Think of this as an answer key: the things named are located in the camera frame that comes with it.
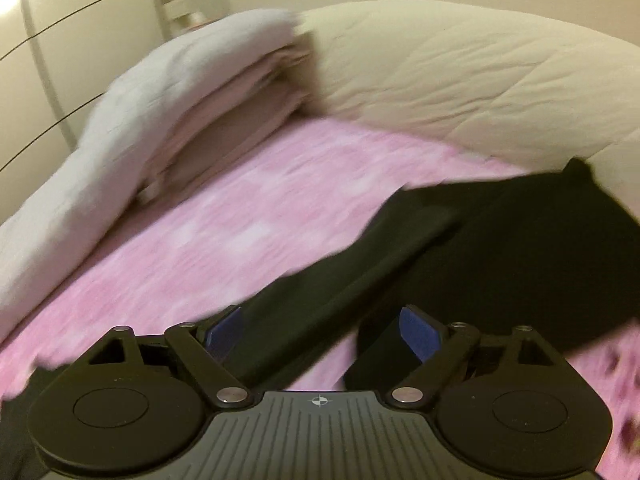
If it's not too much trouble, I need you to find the black garment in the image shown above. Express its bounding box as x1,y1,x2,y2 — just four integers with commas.
1,159,639,479

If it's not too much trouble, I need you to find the pink rose-pattern bed sheet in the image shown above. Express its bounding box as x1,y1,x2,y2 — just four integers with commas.
0,114,640,480

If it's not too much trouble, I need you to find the folded white-pink blanket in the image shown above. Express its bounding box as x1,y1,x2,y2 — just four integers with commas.
1,9,305,337

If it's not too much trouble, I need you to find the cream quilted duvet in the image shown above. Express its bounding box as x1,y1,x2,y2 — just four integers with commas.
297,0,639,211

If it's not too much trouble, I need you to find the cream wardrobe with drawers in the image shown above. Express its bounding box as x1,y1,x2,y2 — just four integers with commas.
1,0,230,219

